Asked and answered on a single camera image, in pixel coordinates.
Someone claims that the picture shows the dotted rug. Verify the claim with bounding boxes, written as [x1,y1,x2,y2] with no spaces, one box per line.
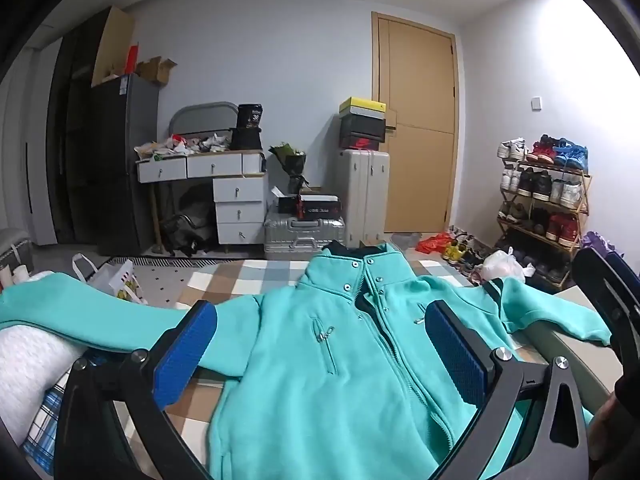
[107,256,268,307]

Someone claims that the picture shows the gold shoe rack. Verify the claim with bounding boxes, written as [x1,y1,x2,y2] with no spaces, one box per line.
[495,157,592,281]

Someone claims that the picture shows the white wardrobe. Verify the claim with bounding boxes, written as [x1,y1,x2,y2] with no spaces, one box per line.
[0,47,58,247]

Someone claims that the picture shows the silver suitcase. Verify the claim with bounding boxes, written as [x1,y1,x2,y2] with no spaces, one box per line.
[264,207,347,261]

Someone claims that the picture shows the scattered loose shoes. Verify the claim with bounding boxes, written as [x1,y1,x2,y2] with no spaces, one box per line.
[442,225,501,276]

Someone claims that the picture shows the blue plaid cloth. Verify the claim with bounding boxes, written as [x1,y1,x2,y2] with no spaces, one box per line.
[20,387,68,476]

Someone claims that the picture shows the pile of desk clutter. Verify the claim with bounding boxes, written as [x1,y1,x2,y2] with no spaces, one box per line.
[134,132,236,161]

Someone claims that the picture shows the yellow shoe box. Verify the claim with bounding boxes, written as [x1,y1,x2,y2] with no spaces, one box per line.
[339,97,387,121]

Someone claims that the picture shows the red plastic bag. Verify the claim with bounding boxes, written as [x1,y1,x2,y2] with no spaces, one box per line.
[416,232,456,255]

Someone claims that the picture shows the white tote bag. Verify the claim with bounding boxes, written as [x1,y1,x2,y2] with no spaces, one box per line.
[72,253,149,306]

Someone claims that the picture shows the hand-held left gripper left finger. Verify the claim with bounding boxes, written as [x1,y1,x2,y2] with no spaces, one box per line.
[52,300,221,480]

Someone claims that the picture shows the black paper bag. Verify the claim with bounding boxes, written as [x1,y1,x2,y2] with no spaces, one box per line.
[230,104,264,151]

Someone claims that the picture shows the person's right hand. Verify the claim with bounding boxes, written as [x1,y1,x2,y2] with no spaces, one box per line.
[589,394,632,461]

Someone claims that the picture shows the black backpack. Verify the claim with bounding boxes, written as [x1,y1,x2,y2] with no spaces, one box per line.
[159,212,218,257]

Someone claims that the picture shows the shoe rack with shoes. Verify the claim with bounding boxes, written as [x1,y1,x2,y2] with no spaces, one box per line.
[496,134,590,281]

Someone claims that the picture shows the grey side table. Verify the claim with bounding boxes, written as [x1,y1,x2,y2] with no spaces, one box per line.
[515,285,623,411]

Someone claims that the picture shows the white drawer desk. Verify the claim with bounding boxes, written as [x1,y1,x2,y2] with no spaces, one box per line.
[135,150,268,256]

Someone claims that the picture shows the checkered blanket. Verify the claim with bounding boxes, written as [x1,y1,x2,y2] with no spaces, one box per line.
[150,258,538,466]

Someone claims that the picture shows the black red shoe box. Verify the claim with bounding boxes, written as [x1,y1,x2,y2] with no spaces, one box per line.
[296,193,343,220]

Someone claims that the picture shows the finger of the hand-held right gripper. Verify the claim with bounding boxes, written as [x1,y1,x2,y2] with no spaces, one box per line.
[571,247,640,363]

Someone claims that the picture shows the flat cardboard sheet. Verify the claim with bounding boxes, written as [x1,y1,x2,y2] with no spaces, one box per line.
[91,6,136,87]

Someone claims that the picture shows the open cardboard box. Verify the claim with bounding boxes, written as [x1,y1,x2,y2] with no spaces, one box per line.
[136,56,178,86]

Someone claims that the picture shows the black wardrobe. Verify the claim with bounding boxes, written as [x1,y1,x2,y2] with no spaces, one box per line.
[46,22,108,246]

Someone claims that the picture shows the teal zip jacket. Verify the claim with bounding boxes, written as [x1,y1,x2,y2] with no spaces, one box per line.
[0,241,613,480]

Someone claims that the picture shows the grey rounded panel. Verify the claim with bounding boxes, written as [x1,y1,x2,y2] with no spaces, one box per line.
[169,102,240,141]

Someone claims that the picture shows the purple bag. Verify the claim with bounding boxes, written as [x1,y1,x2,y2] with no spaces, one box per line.
[580,231,628,261]

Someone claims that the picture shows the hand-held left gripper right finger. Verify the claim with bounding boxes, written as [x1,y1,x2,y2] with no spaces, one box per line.
[424,300,591,480]

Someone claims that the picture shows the white plastic bag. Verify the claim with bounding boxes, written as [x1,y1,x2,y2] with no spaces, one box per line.
[479,249,535,286]

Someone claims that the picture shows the flower bouquet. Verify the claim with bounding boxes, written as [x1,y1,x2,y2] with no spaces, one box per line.
[268,143,311,196]

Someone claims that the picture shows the wooden door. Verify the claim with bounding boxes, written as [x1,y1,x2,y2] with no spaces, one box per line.
[371,11,460,235]

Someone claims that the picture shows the white pillow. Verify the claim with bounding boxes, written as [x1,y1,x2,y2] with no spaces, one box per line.
[0,321,101,448]

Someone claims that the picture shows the white upright suitcase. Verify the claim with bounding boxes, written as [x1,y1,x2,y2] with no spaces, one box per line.
[334,149,391,248]

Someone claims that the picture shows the dark grey refrigerator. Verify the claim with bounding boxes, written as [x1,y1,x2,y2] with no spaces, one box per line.
[90,73,160,257]

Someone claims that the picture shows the open black box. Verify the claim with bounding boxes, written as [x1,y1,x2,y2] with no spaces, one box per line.
[271,186,301,214]

